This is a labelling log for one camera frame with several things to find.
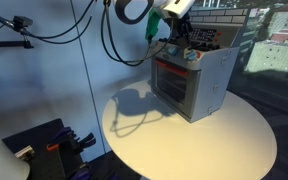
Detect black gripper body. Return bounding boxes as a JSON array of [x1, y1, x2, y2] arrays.
[[169, 14, 195, 38]]

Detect blue stove knob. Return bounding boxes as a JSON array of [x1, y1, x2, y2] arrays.
[[185, 49, 200, 62], [167, 46, 180, 56]]

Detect grey toy stove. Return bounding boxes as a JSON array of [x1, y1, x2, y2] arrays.
[[148, 7, 250, 124]]

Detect round white table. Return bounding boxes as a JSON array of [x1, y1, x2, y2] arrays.
[[101, 78, 278, 180]]

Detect black tool rack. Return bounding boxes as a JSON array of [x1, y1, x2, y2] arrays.
[[2, 118, 85, 180]]

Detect silver metal clamp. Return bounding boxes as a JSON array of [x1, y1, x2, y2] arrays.
[[14, 145, 36, 162]]

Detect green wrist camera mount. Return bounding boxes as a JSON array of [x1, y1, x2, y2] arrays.
[[145, 8, 161, 43]]

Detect grey oven door red handle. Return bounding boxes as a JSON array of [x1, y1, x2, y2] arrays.
[[150, 56, 202, 118]]

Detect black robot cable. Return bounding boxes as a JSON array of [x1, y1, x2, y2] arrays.
[[0, 0, 97, 46], [99, 0, 175, 68], [105, 3, 152, 64]]

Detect dark handled pliers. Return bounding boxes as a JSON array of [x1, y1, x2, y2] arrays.
[[75, 132, 97, 152]]

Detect blue handled pliers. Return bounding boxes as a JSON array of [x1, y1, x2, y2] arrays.
[[51, 126, 77, 145]]

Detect black stereo camera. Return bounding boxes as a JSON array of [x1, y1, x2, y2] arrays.
[[12, 15, 34, 28]]

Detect purple handled pliers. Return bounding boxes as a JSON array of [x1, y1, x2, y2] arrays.
[[68, 166, 92, 180]]

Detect orange handled tool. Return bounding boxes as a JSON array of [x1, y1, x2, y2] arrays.
[[45, 143, 60, 152]]

